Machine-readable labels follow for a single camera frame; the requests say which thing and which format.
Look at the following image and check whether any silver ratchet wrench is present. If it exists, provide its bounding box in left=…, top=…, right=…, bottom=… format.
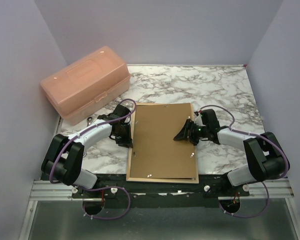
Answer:
left=86, top=116, right=94, bottom=132

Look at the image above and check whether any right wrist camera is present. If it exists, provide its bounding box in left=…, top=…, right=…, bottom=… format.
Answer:
left=194, top=112, right=204, bottom=126

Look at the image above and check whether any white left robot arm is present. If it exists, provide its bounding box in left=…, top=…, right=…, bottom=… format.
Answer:
left=41, top=104, right=137, bottom=198

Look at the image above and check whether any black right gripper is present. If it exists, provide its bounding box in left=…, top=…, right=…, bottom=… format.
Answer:
left=173, top=119, right=209, bottom=146

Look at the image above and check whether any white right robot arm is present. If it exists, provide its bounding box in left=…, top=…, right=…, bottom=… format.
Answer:
left=173, top=108, right=290, bottom=196

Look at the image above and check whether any brown cardboard backing board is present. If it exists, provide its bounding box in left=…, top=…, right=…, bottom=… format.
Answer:
left=129, top=103, right=197, bottom=180

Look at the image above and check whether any aluminium mounting rail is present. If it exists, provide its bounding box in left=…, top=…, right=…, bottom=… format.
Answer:
left=29, top=177, right=294, bottom=201

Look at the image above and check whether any translucent orange plastic box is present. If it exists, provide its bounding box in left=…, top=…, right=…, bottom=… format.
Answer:
left=40, top=46, right=131, bottom=126

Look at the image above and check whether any blue wooden picture frame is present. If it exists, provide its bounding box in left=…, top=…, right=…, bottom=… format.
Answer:
left=125, top=101, right=200, bottom=185

